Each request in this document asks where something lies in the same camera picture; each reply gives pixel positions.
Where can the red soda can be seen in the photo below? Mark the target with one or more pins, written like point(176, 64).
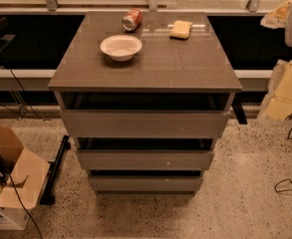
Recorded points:
point(132, 19)

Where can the black metal bar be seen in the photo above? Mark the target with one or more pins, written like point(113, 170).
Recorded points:
point(47, 197)

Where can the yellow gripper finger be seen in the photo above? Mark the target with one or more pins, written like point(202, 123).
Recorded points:
point(277, 17)
point(277, 103)

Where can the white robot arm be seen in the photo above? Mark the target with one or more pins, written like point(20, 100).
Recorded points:
point(288, 29)

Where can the grey top drawer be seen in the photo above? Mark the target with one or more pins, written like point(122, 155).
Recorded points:
point(80, 123)

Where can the grey bottom drawer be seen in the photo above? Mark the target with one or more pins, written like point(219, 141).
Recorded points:
point(145, 184)

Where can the yellow sponge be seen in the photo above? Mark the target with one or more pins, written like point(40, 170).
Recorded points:
point(181, 29)

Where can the grey drawer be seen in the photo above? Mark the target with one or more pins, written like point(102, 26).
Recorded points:
point(145, 160)
point(145, 184)
point(80, 123)

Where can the grey drawer cabinet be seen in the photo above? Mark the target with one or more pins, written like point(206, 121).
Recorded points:
point(168, 75)

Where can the white bowl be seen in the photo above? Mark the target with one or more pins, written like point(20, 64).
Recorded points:
point(121, 48)

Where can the cardboard box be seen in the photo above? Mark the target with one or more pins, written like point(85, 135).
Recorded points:
point(23, 185)

